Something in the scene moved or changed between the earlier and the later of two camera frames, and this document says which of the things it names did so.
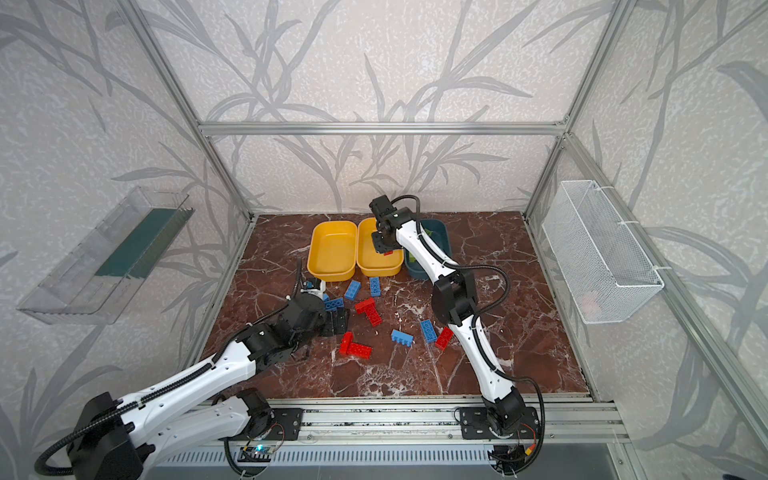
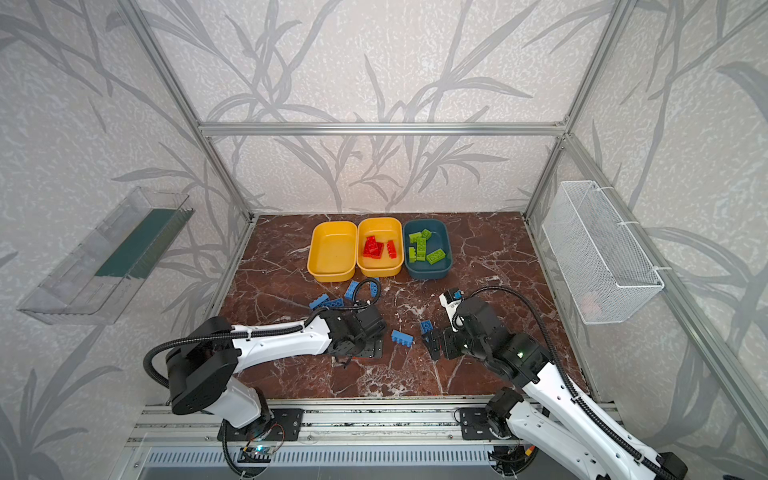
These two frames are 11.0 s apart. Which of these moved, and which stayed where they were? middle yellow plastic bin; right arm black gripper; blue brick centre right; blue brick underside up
Moved: right arm black gripper
Stayed: blue brick underside up; blue brick centre right; middle yellow plastic bin
